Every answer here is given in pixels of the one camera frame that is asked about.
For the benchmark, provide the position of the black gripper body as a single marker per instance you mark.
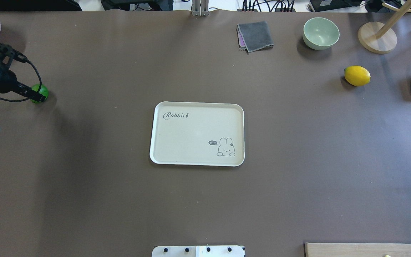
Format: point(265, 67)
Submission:
point(6, 81)

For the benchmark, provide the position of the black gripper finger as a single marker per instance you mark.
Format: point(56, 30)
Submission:
point(28, 93)

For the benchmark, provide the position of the green lime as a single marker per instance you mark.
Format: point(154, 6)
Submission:
point(43, 90)

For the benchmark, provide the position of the yellow lemon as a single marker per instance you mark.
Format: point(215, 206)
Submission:
point(357, 75)

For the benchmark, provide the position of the cream rabbit tray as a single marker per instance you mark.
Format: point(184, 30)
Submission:
point(198, 133)

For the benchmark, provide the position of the grey folded cloth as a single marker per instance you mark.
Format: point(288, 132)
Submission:
point(254, 36)

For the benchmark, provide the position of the mint green bowl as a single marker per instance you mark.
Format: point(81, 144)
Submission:
point(320, 33)

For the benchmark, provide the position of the wooden board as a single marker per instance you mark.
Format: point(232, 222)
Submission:
point(357, 249)

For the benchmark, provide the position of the wooden mug tree stand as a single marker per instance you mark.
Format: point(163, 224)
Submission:
point(380, 38)

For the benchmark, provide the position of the aluminium frame post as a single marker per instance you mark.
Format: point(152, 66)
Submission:
point(200, 8)

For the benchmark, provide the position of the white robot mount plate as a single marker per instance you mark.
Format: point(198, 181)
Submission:
point(199, 251)

